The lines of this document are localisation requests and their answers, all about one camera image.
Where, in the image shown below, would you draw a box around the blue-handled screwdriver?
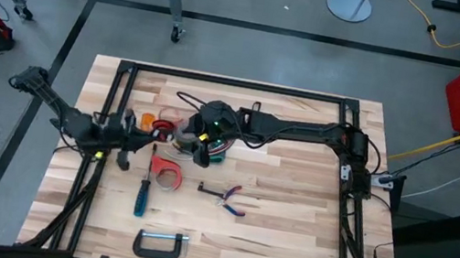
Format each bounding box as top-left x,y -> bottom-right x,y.
132,142 -> 159,220

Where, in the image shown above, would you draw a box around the dark duct tape roll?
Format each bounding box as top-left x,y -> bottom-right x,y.
172,119 -> 205,149

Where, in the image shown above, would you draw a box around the white floor cable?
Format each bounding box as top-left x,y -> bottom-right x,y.
401,152 -> 460,208

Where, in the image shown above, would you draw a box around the orange plastic object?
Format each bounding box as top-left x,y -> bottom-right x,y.
138,112 -> 157,134

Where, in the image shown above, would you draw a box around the round grey stand base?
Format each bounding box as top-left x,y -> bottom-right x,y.
323,0 -> 374,26

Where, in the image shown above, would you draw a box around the black hex key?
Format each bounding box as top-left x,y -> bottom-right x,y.
196,180 -> 227,200

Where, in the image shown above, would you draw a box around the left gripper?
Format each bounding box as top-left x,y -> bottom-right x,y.
101,104 -> 168,177

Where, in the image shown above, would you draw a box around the red packing tape dispenser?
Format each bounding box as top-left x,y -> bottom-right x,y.
146,154 -> 187,193

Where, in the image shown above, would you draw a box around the red and blue pliers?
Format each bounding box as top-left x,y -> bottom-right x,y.
214,181 -> 251,219

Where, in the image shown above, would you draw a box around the black C-clamp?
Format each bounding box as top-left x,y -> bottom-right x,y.
129,226 -> 191,258

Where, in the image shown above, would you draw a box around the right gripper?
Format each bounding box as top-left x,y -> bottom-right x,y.
180,94 -> 245,173

